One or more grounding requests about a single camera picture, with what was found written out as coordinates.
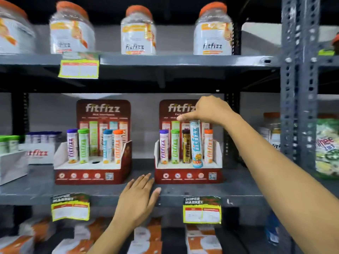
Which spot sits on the person's left thumb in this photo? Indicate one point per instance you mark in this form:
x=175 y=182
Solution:
x=155 y=197

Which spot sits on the red cardboard display box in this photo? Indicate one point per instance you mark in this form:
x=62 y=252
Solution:
x=100 y=177
x=185 y=177

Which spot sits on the person's right hand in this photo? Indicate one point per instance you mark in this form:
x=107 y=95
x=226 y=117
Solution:
x=211 y=111

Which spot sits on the blue capless tablet tube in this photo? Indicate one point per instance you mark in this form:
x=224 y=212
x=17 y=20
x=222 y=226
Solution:
x=196 y=145

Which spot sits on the white cardboard display box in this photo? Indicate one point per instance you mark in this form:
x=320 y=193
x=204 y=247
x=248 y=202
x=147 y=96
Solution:
x=39 y=154

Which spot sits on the person's left middle finger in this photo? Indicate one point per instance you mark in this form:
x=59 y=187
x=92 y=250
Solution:
x=143 y=181

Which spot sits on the black gold tablet tube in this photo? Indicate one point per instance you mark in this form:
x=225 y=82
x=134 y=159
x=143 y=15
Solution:
x=186 y=148

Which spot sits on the orange cap tablet tube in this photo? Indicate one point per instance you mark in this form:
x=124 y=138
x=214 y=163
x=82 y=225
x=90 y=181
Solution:
x=118 y=146
x=208 y=146

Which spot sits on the person's left hand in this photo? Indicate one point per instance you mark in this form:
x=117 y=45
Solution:
x=135 y=206

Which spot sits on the yellow shelf price tag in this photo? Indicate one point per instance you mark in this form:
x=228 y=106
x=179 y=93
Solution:
x=70 y=208
x=79 y=67
x=202 y=211

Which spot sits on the green cap tablet tube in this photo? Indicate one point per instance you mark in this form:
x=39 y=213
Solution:
x=83 y=146
x=175 y=146

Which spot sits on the blue packet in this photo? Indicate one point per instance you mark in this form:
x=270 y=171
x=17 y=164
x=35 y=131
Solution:
x=272 y=230

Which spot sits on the grey metal shelf rack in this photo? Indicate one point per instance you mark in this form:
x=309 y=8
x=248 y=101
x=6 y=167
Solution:
x=185 y=61

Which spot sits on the row of dark-capped tubes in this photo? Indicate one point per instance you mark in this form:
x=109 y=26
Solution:
x=43 y=137

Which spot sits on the person's right forearm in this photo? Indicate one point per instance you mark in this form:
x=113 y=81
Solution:
x=278 y=182

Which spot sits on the person's right fingers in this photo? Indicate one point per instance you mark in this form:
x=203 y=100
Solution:
x=186 y=116

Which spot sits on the person's left little finger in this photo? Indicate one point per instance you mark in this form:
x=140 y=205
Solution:
x=128 y=187

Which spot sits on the green cap white tube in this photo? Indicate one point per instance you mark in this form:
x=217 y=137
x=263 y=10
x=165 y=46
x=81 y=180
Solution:
x=3 y=144
x=13 y=144

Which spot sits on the purple cap tablet tube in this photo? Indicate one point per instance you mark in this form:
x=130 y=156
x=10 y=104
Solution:
x=72 y=146
x=164 y=146

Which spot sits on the plain white display box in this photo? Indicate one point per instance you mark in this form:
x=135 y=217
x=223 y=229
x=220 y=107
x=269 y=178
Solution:
x=12 y=166

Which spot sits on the green white snack bag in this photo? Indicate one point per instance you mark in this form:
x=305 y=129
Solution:
x=327 y=148

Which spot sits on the orange lid plastic jar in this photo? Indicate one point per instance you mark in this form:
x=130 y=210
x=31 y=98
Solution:
x=138 y=33
x=213 y=31
x=13 y=31
x=272 y=132
x=335 y=40
x=71 y=30

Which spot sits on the person's left forearm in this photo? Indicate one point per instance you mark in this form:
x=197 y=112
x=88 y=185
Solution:
x=114 y=239

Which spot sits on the pile of orange white boxes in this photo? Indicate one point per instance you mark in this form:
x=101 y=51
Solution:
x=148 y=239

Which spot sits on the blue cap tablet tube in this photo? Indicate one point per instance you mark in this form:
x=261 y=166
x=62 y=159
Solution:
x=107 y=146

